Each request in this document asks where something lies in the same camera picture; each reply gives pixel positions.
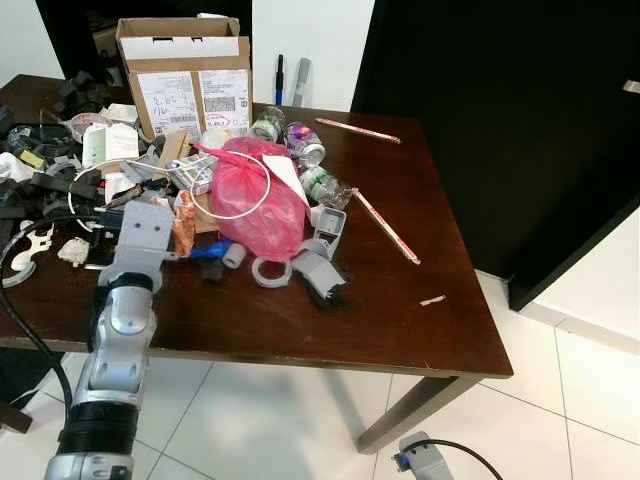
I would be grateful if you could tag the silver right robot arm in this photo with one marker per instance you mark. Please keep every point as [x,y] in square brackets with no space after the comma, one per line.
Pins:
[418,460]

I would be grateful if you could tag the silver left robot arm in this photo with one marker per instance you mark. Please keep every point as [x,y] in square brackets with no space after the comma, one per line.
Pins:
[120,340]

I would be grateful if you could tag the black door panel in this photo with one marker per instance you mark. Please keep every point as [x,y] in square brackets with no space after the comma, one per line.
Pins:
[500,130]

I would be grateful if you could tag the tiny pencil stub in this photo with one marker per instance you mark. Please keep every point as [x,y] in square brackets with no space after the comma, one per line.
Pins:
[433,300]

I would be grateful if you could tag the long pink pencil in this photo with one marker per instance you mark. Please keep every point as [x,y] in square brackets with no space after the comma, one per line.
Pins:
[386,227]

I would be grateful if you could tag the grey square printed part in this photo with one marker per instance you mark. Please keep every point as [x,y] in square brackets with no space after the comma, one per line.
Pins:
[330,232]

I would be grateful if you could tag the crushed clear green-label bottle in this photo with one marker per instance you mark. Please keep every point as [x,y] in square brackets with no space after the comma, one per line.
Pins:
[325,186]

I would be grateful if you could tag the grey and black printed part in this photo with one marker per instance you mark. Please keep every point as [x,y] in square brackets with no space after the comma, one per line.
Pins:
[318,275]

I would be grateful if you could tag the clear purple-label bottle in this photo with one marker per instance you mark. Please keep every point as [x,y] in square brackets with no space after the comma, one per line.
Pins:
[305,144]

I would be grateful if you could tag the dark brown wooden table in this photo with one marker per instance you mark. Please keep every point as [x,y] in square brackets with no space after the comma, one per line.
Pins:
[300,320]

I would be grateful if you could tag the white paper tag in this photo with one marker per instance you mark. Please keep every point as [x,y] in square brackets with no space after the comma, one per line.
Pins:
[288,180]

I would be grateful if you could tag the grey pen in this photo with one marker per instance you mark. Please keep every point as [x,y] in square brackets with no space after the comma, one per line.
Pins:
[301,82]

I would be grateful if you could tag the pink plastic bag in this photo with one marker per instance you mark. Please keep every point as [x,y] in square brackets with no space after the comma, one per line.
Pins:
[255,225]

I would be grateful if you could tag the small clear green-label bottle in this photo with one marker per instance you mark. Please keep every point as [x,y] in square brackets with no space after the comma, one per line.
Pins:
[267,124]

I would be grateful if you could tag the black pen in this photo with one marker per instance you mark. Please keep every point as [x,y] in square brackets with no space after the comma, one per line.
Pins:
[280,80]

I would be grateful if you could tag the small grey cylinder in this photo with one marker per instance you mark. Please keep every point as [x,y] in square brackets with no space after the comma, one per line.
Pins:
[234,254]

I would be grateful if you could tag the blue plastic piece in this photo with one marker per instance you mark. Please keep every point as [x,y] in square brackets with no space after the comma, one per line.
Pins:
[208,251]

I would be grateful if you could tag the orange snack wrapper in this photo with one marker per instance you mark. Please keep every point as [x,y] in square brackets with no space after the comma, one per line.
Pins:
[184,228]

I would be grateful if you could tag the labelled cardboard box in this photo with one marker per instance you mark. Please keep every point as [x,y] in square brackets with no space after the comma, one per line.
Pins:
[190,90]

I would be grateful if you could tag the white paper carton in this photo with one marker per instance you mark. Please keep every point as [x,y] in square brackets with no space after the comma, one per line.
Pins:
[110,145]

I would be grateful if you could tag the white round dish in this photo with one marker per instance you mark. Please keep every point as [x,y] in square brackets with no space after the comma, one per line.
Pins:
[85,124]

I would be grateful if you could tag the crumpled white tissue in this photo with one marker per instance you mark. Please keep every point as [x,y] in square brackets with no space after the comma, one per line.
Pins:
[73,252]

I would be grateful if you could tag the black plastic printed part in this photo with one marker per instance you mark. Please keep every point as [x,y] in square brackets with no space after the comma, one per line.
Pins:
[82,95]

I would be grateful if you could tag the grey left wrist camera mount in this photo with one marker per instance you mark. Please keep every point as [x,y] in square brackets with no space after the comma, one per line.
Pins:
[140,240]

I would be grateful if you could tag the white curved bracket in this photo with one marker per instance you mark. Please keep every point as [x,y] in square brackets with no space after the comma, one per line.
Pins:
[25,262]

